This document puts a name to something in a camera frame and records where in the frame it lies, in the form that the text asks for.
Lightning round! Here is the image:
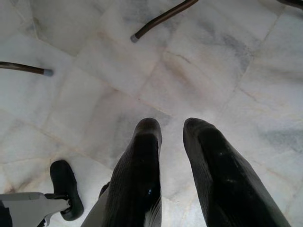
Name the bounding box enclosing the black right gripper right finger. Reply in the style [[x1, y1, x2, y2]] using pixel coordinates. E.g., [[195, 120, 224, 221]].
[[183, 117, 292, 227]]

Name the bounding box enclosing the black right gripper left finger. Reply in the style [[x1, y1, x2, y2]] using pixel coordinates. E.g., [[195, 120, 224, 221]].
[[101, 117, 164, 227]]

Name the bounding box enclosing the grey robot leg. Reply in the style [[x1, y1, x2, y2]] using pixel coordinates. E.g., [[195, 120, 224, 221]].
[[0, 192, 71, 227]]

